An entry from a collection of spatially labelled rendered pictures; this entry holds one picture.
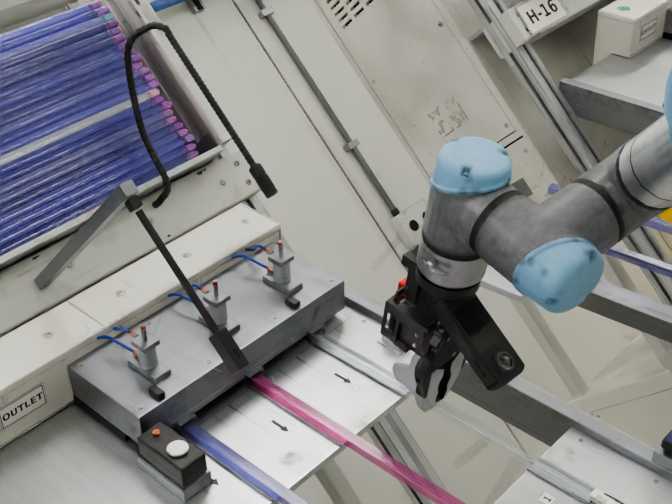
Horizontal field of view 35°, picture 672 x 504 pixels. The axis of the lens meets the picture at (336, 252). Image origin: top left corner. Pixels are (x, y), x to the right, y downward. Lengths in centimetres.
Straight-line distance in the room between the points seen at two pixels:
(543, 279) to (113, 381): 53
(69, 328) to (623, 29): 129
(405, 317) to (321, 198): 230
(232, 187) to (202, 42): 201
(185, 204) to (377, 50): 94
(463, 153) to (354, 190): 250
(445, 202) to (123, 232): 53
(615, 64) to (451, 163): 116
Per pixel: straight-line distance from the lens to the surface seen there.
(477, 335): 115
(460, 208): 104
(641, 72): 214
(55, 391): 131
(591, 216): 103
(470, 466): 350
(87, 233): 119
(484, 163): 104
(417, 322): 117
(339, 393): 130
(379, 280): 347
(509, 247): 101
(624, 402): 234
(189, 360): 127
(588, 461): 125
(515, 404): 132
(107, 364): 128
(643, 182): 102
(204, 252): 141
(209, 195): 150
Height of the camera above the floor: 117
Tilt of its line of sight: level
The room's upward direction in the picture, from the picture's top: 33 degrees counter-clockwise
